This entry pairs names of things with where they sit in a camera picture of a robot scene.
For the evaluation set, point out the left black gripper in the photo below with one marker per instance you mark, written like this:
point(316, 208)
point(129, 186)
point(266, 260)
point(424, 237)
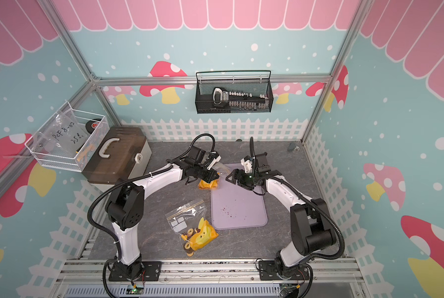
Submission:
point(209, 177)

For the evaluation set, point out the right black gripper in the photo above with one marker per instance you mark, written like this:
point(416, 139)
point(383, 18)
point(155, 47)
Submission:
point(240, 173)

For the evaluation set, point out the ziploc bag with cookies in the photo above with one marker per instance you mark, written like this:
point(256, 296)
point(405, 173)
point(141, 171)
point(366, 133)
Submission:
point(190, 223)
point(213, 178)

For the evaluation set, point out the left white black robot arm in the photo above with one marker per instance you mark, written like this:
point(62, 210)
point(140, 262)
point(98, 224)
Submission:
point(126, 204)

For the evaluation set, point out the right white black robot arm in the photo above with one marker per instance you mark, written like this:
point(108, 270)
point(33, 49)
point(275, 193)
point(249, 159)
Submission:
point(314, 234)

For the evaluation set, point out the clear labelled plastic bag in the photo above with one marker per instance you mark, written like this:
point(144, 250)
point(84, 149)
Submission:
point(66, 133)

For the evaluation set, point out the lilac plastic tray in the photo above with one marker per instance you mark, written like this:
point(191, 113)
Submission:
point(235, 207)

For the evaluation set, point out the small clear object in corner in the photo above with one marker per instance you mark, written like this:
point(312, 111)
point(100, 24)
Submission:
point(293, 147)

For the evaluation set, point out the brown lidded storage box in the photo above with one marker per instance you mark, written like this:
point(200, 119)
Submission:
point(124, 153)

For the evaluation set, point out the socket wrench set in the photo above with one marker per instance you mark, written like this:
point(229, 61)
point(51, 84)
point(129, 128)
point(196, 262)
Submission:
point(222, 98)

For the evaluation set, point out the black tape roll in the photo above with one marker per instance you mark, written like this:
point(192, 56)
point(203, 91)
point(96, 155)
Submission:
point(91, 125)

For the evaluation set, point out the black mesh wall basket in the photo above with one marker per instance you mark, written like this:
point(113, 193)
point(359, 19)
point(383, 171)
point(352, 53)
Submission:
point(256, 82)

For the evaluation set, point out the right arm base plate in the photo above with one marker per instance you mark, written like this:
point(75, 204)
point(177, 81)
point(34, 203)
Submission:
point(272, 270)

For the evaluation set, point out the white wire wall basket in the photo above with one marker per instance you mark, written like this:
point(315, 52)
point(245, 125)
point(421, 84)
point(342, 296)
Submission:
point(48, 155)

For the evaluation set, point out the aluminium front rail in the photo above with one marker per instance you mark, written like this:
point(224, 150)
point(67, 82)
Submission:
point(241, 278)

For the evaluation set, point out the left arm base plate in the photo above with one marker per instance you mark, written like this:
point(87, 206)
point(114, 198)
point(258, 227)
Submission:
point(139, 271)

